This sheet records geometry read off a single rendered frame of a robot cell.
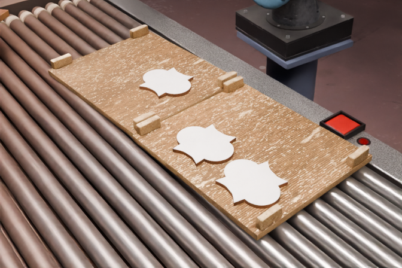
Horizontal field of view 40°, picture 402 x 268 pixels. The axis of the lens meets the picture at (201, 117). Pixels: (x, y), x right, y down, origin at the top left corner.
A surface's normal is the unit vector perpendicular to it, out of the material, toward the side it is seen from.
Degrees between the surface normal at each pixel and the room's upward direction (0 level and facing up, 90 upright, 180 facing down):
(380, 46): 0
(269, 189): 0
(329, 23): 2
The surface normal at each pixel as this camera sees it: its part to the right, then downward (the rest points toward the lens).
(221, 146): -0.03, -0.82
